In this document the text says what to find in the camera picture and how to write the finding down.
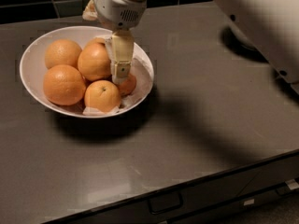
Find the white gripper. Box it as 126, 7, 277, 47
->
82, 0, 147, 85

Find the orange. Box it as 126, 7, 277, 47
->
43, 64, 86, 105
44, 39, 82, 69
84, 80, 121, 113
118, 74, 136, 96
78, 43, 111, 81

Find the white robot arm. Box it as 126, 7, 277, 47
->
82, 0, 299, 92

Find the white paper bowl liner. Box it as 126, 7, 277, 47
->
78, 34, 153, 118

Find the white bowl with oranges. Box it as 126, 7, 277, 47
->
20, 26, 154, 119

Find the orange hidden at back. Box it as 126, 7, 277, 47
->
85, 37, 106, 47

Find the lower drawer with labels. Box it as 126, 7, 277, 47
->
167, 178, 299, 224

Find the dark drawer front with handle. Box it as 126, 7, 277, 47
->
46, 150, 299, 224

